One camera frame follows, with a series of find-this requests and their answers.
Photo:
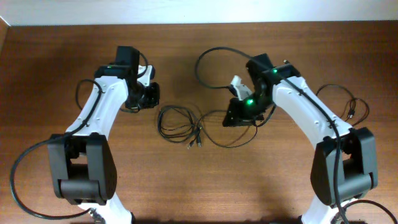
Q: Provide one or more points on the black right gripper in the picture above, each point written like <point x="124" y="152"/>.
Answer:
<point x="239" y="118"/>

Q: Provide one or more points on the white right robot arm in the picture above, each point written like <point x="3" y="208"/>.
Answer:
<point x="344" y="166"/>

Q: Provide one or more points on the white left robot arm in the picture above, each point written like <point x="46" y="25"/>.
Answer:
<point x="81" y="164"/>

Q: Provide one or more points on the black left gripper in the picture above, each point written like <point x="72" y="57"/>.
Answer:
<point x="155" y="101"/>

